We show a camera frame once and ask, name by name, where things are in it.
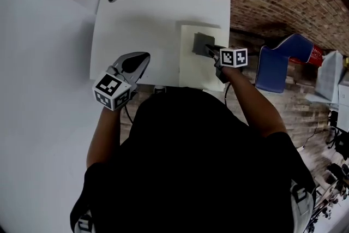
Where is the black swivel chair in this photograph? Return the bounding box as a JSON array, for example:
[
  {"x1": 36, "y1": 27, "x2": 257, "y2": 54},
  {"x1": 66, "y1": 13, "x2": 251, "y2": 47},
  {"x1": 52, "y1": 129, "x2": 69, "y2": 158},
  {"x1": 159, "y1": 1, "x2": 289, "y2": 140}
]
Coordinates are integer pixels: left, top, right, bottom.
[{"x1": 327, "y1": 128, "x2": 349, "y2": 159}]

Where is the person's right forearm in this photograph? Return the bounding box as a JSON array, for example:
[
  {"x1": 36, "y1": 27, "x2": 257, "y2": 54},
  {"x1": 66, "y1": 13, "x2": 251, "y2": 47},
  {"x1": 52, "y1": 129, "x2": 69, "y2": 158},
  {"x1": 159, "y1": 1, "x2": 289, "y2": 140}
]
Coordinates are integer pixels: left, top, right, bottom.
[{"x1": 222, "y1": 67, "x2": 288, "y2": 139}]

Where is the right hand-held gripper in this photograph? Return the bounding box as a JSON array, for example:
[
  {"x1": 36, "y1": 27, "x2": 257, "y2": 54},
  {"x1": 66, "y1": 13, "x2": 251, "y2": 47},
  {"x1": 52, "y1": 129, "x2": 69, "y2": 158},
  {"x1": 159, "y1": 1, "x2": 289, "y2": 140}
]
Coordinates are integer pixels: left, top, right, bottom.
[{"x1": 204, "y1": 44, "x2": 248, "y2": 84}]

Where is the person's black shirt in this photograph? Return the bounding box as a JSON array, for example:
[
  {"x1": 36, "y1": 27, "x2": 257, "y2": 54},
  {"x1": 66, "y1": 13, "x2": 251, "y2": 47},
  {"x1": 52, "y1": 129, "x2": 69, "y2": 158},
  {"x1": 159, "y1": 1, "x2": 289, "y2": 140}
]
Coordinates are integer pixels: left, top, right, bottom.
[{"x1": 70, "y1": 86, "x2": 317, "y2": 233}]

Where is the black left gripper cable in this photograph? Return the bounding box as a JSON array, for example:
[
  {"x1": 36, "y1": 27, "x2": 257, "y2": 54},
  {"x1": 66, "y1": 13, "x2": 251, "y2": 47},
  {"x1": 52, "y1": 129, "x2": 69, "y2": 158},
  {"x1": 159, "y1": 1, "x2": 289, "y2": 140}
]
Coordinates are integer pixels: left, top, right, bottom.
[{"x1": 124, "y1": 105, "x2": 134, "y2": 123}]

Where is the red plastic crate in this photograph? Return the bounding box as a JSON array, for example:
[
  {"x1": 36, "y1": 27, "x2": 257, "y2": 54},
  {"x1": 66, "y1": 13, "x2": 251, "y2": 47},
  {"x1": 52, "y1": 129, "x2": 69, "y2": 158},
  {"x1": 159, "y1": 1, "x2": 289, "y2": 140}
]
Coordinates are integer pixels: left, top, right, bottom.
[{"x1": 288, "y1": 45, "x2": 324, "y2": 65}]

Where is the grey shoulder strap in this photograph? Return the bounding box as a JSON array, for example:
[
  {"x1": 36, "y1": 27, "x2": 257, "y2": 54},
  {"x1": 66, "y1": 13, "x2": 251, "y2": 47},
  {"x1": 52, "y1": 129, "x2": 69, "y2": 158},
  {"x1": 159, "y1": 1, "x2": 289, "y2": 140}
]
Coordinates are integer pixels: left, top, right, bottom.
[
  {"x1": 72, "y1": 210, "x2": 93, "y2": 233},
  {"x1": 290, "y1": 181, "x2": 314, "y2": 233}
]

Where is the grey woven cloth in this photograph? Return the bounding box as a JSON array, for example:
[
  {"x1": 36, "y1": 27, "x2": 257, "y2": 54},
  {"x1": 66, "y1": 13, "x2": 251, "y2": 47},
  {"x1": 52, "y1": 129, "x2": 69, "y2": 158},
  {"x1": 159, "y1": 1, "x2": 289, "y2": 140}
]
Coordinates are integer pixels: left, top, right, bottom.
[{"x1": 192, "y1": 32, "x2": 216, "y2": 57}]

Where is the person's left forearm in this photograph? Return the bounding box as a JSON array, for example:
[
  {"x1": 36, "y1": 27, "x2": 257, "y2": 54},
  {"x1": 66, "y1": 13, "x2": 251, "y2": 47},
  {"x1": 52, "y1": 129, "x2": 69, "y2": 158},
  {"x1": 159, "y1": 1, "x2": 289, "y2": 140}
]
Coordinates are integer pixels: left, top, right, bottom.
[{"x1": 86, "y1": 107, "x2": 122, "y2": 169}]

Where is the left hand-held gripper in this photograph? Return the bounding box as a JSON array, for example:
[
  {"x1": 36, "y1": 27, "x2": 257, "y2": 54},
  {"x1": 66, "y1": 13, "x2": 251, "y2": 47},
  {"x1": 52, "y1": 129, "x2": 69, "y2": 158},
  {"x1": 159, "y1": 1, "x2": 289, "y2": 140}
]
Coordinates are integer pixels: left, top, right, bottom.
[{"x1": 92, "y1": 52, "x2": 151, "y2": 111}]

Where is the blue chair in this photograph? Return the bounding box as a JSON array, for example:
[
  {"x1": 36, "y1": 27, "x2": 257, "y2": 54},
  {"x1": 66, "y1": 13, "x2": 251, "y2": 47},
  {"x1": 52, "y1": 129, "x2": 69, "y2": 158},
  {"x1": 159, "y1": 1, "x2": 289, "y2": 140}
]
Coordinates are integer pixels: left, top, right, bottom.
[{"x1": 255, "y1": 33, "x2": 314, "y2": 94}]

